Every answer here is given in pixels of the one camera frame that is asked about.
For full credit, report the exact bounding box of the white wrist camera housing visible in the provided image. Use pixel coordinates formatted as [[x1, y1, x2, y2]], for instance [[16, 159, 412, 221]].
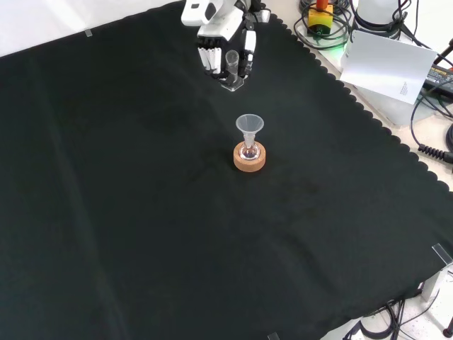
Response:
[[180, 0, 217, 27]]

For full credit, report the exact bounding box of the pale board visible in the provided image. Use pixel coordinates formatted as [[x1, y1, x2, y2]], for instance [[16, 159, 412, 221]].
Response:
[[339, 30, 439, 129]]

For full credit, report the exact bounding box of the clear glass graduated cylinder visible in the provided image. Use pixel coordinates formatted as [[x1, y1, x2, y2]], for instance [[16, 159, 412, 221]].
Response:
[[220, 50, 246, 93]]

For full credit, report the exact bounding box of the clear plastic funnel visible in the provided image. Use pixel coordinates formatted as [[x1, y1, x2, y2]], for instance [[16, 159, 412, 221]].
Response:
[[235, 113, 265, 149]]

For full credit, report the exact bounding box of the black scalloped cloth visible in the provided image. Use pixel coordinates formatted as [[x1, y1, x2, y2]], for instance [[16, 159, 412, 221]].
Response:
[[0, 0, 453, 340]]

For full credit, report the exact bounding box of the clear round-bottom flask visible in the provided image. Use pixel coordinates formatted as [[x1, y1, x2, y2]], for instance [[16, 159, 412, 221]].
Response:
[[239, 140, 262, 160]]

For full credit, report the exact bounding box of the black tripod leg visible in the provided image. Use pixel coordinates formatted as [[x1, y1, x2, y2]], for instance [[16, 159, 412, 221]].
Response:
[[432, 36, 453, 67]]

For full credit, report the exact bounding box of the black power adapter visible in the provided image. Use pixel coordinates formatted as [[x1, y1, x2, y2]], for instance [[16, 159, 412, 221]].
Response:
[[423, 63, 453, 95]]

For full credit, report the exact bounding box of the black coiled cable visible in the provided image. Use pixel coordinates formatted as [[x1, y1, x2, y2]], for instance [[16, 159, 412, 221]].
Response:
[[410, 90, 453, 162]]

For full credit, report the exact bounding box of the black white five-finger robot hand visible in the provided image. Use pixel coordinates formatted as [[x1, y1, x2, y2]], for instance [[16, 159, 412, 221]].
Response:
[[196, 0, 273, 80]]

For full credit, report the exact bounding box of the black looped cable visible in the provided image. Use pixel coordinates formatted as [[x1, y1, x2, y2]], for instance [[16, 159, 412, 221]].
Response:
[[293, 0, 355, 50]]

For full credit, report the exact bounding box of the cork ring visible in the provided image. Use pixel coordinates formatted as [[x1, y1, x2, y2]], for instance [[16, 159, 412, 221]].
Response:
[[233, 141, 267, 173]]

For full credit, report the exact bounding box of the yellow stop button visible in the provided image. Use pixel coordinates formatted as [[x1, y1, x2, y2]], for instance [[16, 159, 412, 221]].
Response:
[[306, 0, 335, 36]]

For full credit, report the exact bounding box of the black cable bundle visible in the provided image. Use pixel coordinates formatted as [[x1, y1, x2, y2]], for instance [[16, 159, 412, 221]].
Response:
[[342, 298, 428, 340]]

